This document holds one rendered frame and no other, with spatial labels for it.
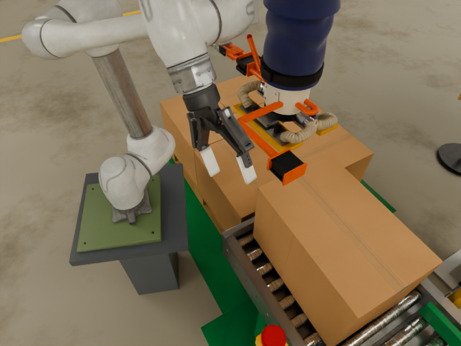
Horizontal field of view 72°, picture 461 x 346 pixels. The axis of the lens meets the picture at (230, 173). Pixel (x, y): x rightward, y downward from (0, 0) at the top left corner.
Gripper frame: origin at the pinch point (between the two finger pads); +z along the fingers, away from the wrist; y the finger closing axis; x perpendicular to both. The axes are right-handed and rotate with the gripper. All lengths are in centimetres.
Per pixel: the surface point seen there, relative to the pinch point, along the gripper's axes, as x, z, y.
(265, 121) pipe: 45, 6, -34
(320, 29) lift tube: 53, -20, -7
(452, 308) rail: 70, 105, 15
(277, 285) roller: 26, 80, -39
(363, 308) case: 23, 62, 9
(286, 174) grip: 21.1, 13.2, -5.2
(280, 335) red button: -4.9, 48.9, 1.9
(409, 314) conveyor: 62, 109, 1
